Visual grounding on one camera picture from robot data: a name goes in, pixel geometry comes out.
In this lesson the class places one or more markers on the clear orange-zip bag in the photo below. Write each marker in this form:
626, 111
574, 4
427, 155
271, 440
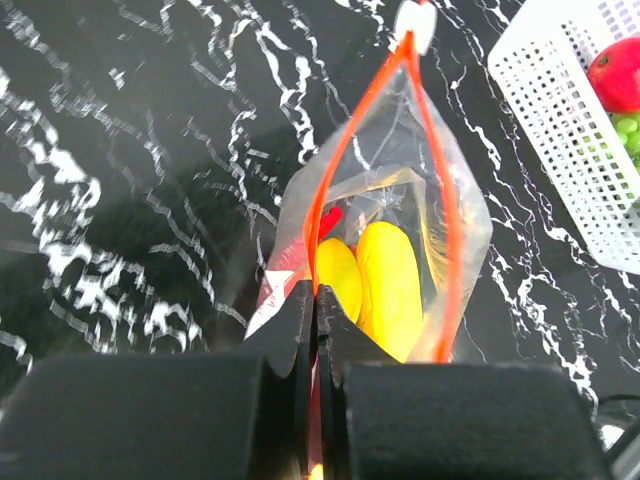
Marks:
387, 214

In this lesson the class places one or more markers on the green grapes bunch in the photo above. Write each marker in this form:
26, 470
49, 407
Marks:
627, 127

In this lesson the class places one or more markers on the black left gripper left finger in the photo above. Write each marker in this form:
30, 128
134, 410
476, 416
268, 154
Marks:
241, 414

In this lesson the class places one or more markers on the red chili pepper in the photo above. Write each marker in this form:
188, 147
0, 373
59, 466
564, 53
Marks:
329, 221

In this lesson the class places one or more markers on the red apple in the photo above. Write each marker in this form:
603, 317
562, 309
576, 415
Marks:
614, 76

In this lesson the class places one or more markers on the white plastic basket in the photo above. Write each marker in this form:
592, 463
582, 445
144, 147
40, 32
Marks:
540, 63

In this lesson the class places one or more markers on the yellow orange mango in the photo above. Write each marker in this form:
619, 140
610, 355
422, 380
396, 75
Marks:
391, 312

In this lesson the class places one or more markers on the watermelon slice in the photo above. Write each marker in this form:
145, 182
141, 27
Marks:
287, 265

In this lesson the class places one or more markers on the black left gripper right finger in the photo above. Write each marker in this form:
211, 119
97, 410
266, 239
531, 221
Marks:
385, 420

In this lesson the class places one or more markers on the yellow starfruit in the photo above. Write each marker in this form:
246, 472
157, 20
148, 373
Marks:
337, 267

